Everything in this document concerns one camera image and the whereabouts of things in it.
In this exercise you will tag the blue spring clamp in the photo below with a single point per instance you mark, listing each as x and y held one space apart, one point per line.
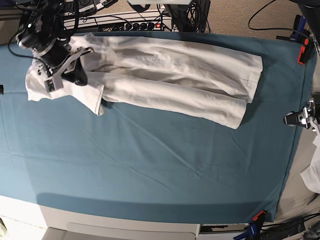
251 233

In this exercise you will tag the orange black corner clamp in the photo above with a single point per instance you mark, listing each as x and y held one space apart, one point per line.
260 217

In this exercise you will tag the teal table cloth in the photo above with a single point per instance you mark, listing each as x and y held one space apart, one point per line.
152 165

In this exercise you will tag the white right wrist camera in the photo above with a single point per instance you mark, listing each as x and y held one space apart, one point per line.
55 81

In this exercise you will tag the orange black right clamp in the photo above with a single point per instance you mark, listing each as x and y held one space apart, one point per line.
305 51

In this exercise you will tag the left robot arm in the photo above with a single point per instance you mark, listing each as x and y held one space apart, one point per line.
311 11

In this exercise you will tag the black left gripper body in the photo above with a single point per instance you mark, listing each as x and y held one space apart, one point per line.
311 115

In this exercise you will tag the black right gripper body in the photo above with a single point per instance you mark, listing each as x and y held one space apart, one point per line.
53 53

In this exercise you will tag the white T-shirt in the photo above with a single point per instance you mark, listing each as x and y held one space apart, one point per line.
191 78

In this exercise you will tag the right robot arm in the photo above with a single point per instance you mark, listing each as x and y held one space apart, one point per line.
46 28

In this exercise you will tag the white cloth at edge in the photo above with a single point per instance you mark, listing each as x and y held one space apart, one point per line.
311 175

